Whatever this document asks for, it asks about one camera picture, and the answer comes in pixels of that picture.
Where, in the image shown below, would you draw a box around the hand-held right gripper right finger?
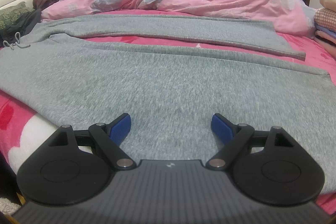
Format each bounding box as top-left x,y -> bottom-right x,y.
206,113 -> 294,169

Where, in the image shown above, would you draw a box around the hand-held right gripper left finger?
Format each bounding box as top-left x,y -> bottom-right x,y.
49,113 -> 136,169

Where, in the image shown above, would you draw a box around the grey pants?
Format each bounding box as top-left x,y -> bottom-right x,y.
0,14 -> 336,195

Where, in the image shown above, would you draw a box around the stack of folded clothes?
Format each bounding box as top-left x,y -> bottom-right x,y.
314,0 -> 336,59

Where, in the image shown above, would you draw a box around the pink flower-print blanket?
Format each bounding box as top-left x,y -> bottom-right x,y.
0,7 -> 336,214

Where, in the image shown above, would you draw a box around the dark grey garment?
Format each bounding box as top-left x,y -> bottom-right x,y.
0,9 -> 42,42

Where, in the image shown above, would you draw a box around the green leaf-print pillow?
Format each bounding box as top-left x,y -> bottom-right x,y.
0,1 -> 34,30

